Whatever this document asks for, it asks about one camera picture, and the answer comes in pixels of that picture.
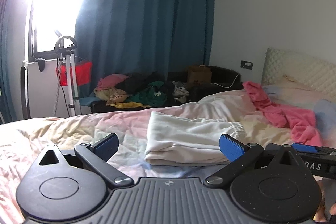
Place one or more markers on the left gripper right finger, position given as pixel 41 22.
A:
pixel 269 186

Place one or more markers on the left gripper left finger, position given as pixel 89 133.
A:
pixel 69 185

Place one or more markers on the cream white sweatpants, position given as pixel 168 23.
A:
pixel 178 141

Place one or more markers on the pile of mixed clothes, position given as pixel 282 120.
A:
pixel 137 91

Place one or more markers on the pink towel blanket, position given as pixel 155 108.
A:
pixel 301 122

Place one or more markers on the pastel pink quilt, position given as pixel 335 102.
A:
pixel 22 141

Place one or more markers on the cream quilted headboard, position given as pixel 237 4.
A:
pixel 311 71

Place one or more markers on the red garment on steamer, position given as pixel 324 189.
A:
pixel 82 71

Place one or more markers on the garment steamer stand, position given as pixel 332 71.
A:
pixel 64 48

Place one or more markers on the teal blue curtain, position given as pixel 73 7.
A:
pixel 145 36

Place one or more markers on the left teal curtain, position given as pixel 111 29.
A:
pixel 13 23

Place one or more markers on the wall power outlet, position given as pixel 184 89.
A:
pixel 246 65

